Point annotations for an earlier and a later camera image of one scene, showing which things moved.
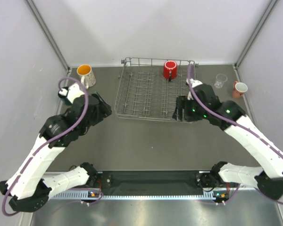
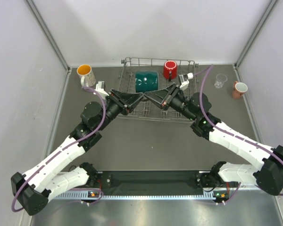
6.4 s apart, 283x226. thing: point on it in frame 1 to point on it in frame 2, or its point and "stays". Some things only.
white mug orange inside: [87, 77] stays
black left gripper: [103, 110] to [124, 100]
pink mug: [239, 88] stays
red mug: [170, 69] stays
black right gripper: [182, 102] to [162, 94]
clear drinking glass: [220, 79] stays
